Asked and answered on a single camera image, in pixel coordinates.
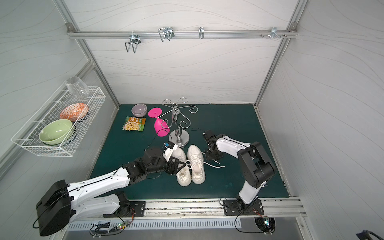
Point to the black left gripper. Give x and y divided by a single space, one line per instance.
173 165

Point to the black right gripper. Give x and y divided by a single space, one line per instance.
213 151

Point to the white knit sneaker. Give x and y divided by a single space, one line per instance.
196 160
183 176

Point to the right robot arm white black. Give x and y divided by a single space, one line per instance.
256 165

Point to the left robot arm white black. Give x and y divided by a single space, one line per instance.
64 203

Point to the green dark table mat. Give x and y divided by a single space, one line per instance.
239 122

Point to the pink plastic wine glass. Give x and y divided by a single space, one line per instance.
160 125

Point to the chrome glass holder stand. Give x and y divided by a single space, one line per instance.
174 117

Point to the green snack packet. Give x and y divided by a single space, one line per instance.
134 124

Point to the lilac ceramic bowl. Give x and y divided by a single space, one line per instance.
139 110

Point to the orange patterned bowl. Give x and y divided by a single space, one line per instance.
75 112

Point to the green ceramic bowl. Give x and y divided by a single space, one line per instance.
57 132

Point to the clear drinking glass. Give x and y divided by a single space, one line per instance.
77 87

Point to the metal double hook left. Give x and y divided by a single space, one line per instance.
132 43

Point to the metal double hook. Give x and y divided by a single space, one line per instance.
166 33
132 43

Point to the small metal hook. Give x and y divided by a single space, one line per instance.
201 33

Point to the metal double hook middle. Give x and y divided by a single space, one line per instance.
166 33

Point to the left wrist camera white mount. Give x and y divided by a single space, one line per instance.
169 148

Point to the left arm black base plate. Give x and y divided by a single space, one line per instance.
128 209

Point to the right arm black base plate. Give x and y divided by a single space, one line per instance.
237 207

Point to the white wire wall basket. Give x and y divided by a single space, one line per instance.
28 135

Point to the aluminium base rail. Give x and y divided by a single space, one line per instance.
187 208

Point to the metal hook bracket right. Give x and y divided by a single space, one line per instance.
273 34

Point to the aluminium crossbar rail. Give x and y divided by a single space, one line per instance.
179 35

